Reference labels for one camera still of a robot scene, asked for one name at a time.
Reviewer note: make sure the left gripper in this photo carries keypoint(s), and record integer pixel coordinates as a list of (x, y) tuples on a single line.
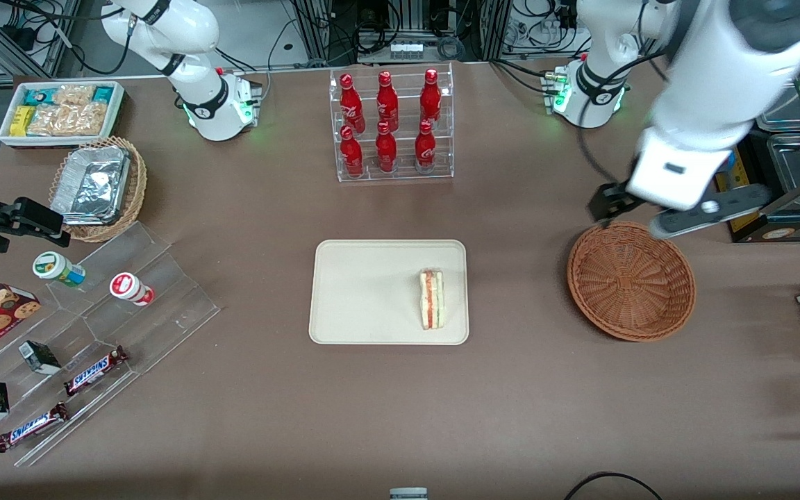
[(610, 197)]

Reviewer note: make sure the triangular sandwich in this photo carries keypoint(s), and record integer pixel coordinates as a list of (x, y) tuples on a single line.
[(432, 298)]

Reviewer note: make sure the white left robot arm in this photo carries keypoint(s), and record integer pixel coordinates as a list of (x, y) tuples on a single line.
[(719, 55)]

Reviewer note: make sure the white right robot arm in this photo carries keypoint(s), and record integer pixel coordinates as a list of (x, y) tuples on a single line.
[(205, 104)]

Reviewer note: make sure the brown wicker basket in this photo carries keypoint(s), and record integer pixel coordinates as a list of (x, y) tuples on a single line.
[(629, 285)]

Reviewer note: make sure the aluminium foil tray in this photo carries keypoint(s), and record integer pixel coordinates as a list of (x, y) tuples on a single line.
[(91, 184)]

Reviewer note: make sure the light wicker basket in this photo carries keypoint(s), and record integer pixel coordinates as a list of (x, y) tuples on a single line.
[(135, 194)]

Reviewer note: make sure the cream rectangular tray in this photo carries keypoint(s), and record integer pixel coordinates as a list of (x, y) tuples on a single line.
[(365, 292)]

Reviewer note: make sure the green lid yogurt cup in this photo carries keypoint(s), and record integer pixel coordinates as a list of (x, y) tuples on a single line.
[(56, 268)]

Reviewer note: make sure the white snack bin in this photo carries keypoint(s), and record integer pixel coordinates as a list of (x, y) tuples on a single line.
[(7, 139)]

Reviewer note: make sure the yellow snack packet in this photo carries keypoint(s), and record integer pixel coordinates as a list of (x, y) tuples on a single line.
[(22, 121)]

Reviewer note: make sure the clear cracker bag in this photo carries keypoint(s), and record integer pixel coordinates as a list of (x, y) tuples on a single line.
[(87, 118), (49, 121), (73, 94)]

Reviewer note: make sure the red lid yogurt cup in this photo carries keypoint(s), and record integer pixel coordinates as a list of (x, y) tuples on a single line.
[(129, 287)]

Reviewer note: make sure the black machine with yellow panel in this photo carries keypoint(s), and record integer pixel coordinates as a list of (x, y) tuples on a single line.
[(789, 228)]

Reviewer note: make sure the small black carton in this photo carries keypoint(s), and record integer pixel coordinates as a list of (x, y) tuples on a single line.
[(40, 357)]

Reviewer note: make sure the teal snack packet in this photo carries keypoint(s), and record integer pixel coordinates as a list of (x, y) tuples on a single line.
[(104, 94), (37, 96)]

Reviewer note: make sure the Snickers bar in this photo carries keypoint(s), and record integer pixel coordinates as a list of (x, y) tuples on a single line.
[(94, 371), (30, 428)]

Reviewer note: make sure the clear acrylic step shelf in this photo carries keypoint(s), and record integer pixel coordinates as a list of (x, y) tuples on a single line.
[(164, 305)]

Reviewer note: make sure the red cola bottle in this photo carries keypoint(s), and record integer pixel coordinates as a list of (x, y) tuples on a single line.
[(386, 153), (387, 101), (350, 104), (430, 97), (351, 156), (426, 149)]

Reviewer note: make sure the clear acrylic bottle rack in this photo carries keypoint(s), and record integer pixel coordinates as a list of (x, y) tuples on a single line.
[(403, 177)]

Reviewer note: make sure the white power strip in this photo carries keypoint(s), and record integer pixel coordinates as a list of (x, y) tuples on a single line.
[(408, 50)]

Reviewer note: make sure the small grey device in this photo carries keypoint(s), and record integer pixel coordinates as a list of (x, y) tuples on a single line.
[(408, 494)]

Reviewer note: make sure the aluminium profile frame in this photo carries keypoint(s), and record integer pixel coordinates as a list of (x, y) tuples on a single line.
[(320, 31)]

